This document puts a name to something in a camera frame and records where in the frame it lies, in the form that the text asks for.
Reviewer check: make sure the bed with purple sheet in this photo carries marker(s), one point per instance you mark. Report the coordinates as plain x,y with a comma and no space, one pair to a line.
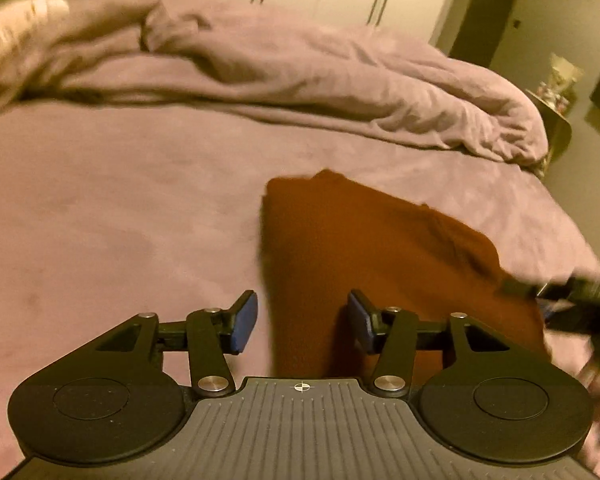
105,210

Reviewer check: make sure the yellow side table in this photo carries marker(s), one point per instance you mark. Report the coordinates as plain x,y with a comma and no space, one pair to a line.
557,130

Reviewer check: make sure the rust red knit cardigan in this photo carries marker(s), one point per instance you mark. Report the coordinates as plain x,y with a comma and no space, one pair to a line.
380,260

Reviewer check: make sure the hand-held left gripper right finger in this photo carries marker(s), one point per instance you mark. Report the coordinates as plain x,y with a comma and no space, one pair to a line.
362,322

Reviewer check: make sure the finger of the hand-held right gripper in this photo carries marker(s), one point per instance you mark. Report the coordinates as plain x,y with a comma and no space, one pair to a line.
535,287

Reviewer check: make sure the dark door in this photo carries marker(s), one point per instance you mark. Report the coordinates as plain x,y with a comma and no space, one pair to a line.
485,15

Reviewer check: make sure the wrapped flower bouquet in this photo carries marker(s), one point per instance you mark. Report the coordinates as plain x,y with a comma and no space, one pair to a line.
562,72

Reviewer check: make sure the white printed plush pillow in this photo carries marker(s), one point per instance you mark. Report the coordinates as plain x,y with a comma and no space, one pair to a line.
15,40

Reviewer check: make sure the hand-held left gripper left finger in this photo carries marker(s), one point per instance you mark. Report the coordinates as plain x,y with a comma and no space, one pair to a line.
244,322

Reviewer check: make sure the purple duvet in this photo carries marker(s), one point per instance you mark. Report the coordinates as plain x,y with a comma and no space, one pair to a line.
305,70

